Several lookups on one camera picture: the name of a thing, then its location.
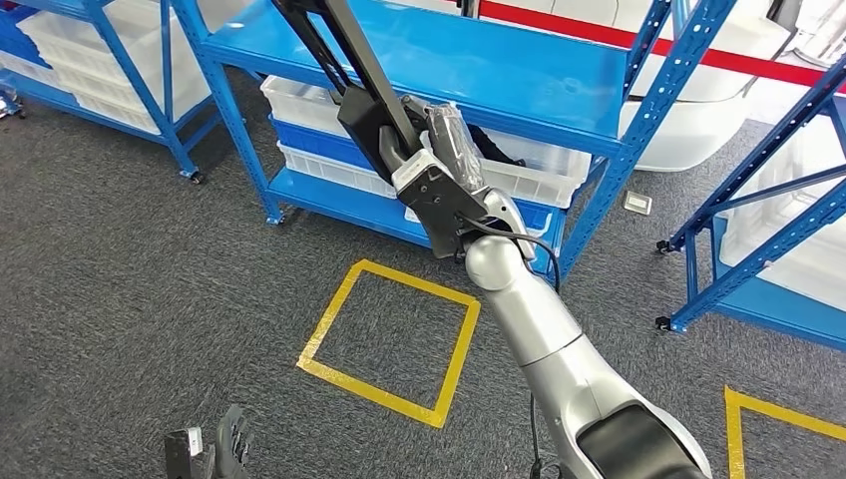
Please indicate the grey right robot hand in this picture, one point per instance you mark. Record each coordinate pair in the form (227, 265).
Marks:
(453, 145)

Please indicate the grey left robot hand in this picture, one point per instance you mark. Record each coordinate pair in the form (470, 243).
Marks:
(231, 449)

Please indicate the black plastic plate part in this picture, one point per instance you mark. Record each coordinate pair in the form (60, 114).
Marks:
(370, 66)
(496, 149)

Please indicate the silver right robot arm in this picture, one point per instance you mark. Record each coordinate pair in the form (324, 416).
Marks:
(555, 344)

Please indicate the blue plastic crate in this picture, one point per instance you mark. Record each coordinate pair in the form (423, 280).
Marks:
(535, 215)
(317, 142)

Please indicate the silver floor outlet plate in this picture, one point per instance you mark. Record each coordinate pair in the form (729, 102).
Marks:
(638, 203)

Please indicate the white car body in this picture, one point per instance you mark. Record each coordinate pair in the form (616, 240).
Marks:
(694, 125)

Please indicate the large white plastic crate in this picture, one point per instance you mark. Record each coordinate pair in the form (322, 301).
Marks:
(813, 278)
(86, 59)

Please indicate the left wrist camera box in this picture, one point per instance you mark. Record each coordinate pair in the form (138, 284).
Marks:
(182, 456)

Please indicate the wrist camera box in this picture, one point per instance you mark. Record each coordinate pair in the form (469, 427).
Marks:
(436, 205)
(182, 456)

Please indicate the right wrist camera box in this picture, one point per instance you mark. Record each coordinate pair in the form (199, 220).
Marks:
(436, 205)

